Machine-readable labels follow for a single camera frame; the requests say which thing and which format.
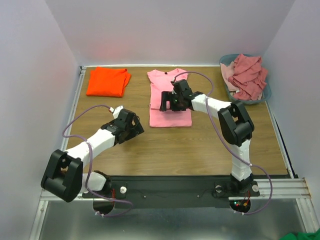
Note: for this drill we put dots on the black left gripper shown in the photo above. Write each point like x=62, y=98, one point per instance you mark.
x=136, y=129

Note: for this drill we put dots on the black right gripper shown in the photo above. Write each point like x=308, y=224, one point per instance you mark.
x=167, y=97

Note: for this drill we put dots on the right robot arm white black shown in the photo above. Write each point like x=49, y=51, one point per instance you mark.
x=235, y=123

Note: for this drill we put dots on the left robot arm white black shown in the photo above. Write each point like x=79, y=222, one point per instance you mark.
x=64, y=175

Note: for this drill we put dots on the folded orange t shirt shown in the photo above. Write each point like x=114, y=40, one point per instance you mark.
x=107, y=82

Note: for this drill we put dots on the pale pink garment in basket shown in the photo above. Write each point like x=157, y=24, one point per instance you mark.
x=227, y=71

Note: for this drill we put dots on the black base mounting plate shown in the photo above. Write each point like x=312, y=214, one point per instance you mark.
x=170, y=192

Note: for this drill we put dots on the dusty rose t shirt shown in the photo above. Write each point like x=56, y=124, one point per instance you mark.
x=249, y=77

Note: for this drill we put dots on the green cloth at corner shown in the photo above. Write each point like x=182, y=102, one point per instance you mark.
x=302, y=236

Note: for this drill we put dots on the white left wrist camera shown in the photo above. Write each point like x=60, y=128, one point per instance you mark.
x=116, y=111

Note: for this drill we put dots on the left aluminium frame rail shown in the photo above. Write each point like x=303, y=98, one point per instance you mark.
x=72, y=111

